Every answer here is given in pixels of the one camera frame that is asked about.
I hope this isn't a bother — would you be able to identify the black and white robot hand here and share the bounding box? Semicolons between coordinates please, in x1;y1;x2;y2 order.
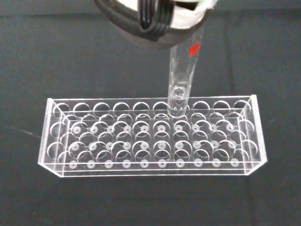
94;0;218;51

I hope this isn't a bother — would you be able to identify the clear acrylic test tube rack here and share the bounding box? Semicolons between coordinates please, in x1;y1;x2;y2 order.
37;94;268;178

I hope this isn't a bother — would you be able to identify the black bench cloth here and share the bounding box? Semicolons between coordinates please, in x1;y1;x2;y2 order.
0;0;301;226

